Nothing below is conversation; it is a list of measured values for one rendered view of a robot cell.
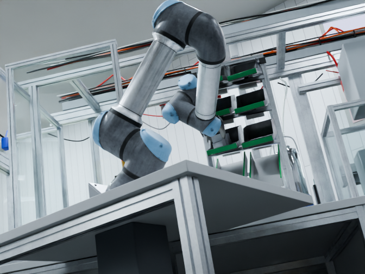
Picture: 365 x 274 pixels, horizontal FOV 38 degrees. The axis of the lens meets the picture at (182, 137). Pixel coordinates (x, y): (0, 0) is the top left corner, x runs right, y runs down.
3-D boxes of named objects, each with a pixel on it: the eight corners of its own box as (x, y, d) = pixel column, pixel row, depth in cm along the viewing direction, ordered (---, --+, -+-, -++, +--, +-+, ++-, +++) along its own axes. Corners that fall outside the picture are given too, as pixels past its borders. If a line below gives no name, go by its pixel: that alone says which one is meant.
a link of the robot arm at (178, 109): (182, 120, 191) (200, 100, 195) (158, 107, 195) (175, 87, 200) (184, 132, 198) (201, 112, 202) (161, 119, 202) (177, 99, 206)
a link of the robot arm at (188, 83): (171, 85, 200) (184, 70, 204) (182, 105, 207) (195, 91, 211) (186, 88, 195) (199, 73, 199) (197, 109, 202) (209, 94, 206)
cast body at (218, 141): (224, 147, 220) (219, 131, 219) (214, 150, 221) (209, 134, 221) (227, 144, 228) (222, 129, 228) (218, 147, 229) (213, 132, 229)
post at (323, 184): (348, 244, 308) (292, 42, 359) (332, 247, 309) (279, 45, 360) (347, 246, 313) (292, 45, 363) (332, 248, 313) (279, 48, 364)
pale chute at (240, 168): (247, 193, 209) (243, 184, 207) (215, 200, 212) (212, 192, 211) (247, 159, 234) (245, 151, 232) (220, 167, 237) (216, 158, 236)
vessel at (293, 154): (310, 192, 289) (294, 129, 302) (285, 197, 290) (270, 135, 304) (309, 198, 302) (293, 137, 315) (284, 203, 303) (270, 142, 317)
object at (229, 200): (188, 170, 118) (186, 159, 119) (-40, 259, 164) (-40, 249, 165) (314, 204, 172) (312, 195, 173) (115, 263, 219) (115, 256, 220)
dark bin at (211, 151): (237, 148, 218) (232, 131, 218) (207, 156, 221) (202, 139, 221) (245, 139, 245) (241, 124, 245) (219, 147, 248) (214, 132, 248)
